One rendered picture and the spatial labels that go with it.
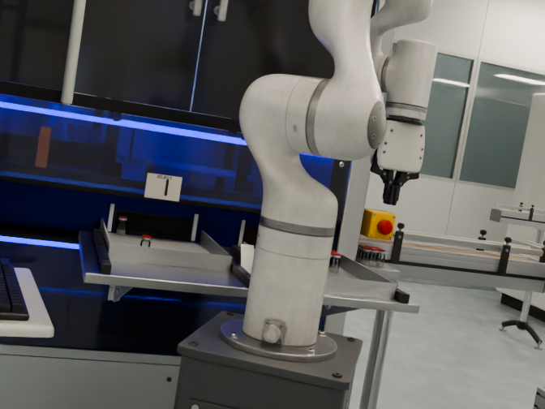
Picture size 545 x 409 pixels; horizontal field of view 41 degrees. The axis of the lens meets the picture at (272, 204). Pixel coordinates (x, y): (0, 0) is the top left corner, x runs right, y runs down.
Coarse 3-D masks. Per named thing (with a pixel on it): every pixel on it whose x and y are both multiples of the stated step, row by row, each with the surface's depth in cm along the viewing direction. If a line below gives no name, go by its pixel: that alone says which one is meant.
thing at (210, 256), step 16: (112, 240) 173; (128, 240) 177; (160, 240) 184; (176, 240) 188; (208, 240) 180; (112, 256) 151; (128, 256) 152; (144, 256) 153; (160, 256) 154; (176, 256) 155; (192, 256) 156; (208, 256) 157; (224, 256) 158
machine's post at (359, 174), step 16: (384, 0) 187; (384, 32) 189; (384, 48) 189; (368, 160) 192; (352, 176) 191; (368, 176) 193; (352, 192) 192; (352, 208) 193; (336, 224) 196; (352, 224) 193; (336, 240) 194; (352, 240) 194; (352, 256) 194; (336, 320) 196
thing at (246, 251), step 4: (244, 244) 162; (244, 248) 162; (248, 248) 162; (252, 248) 163; (244, 252) 161; (248, 252) 162; (252, 252) 162; (244, 256) 161; (248, 256) 161; (252, 256) 162; (244, 260) 160; (248, 260) 161; (252, 260) 161; (244, 264) 160; (248, 264) 160; (252, 264) 161; (244, 268) 160; (248, 268) 160; (248, 272) 160
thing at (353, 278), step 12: (348, 264) 183; (360, 264) 176; (336, 276) 174; (348, 276) 176; (360, 276) 175; (372, 276) 168; (336, 288) 154; (348, 288) 154; (360, 288) 155; (372, 288) 156; (384, 288) 157
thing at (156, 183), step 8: (152, 176) 177; (160, 176) 177; (168, 176) 178; (152, 184) 177; (160, 184) 178; (176, 184) 179; (144, 192) 177; (152, 192) 177; (160, 192) 178; (168, 192) 178; (176, 192) 179; (176, 200) 179
